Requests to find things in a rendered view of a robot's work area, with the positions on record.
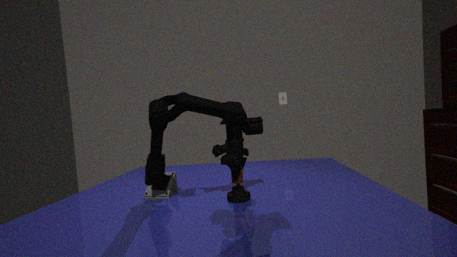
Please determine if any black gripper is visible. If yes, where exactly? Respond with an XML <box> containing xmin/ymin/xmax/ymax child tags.
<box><xmin>220</xmin><ymin>136</ymin><xmax>249</xmax><ymax>181</ymax></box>

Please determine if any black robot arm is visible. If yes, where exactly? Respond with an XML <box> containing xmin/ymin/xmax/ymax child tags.
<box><xmin>145</xmin><ymin>92</ymin><xmax>263</xmax><ymax>190</ymax></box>

